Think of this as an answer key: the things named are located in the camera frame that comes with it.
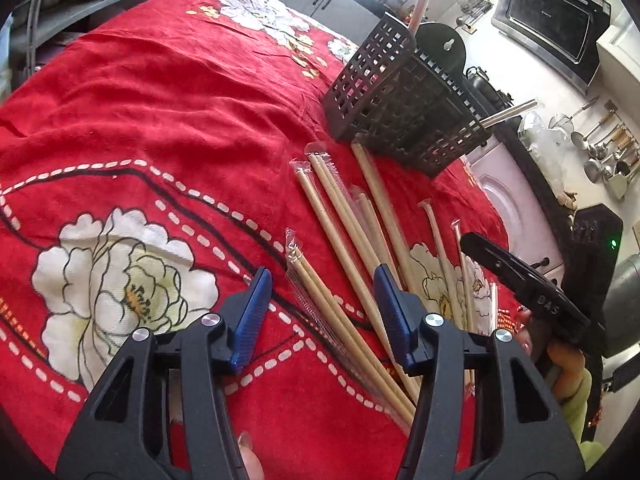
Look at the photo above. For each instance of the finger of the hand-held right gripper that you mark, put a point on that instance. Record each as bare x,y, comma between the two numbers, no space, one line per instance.
500,267

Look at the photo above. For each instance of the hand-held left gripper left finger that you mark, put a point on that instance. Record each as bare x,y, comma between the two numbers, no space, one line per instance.
252,320

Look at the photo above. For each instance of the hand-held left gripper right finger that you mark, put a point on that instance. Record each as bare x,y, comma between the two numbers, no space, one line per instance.
395,315

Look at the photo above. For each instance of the pile of chopsticks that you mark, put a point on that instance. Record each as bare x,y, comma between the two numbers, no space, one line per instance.
345,220

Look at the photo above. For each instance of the black lattice utensil basket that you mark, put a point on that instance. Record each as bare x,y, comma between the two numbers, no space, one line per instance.
400,105

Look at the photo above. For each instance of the person's right forearm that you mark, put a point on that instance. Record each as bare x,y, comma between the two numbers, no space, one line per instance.
582,410

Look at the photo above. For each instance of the row of hanging kitchen utensils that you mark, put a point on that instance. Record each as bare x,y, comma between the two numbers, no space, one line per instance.
600,155

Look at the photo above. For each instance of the person's right hand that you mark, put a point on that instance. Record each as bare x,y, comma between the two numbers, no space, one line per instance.
567,365

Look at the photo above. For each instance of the person's left hand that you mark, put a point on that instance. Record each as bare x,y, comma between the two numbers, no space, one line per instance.
251,462

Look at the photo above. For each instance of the grey rice cooker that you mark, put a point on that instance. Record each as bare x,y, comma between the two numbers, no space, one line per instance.
625,305

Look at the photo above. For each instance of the ginger root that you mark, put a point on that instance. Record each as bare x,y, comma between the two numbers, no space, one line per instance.
567,200

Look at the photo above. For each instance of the steel kettle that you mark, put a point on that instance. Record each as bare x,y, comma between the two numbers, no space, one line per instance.
477,79

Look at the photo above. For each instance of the red floral blanket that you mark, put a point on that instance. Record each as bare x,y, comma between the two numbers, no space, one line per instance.
150,135

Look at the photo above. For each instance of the black range hood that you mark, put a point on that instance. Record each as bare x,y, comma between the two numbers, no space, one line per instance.
550,20

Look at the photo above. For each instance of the grey metal storage rack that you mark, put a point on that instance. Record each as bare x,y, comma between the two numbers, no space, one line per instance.
85,20

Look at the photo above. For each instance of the wall cutlery holder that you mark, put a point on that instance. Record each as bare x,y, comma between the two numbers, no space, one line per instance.
475,12

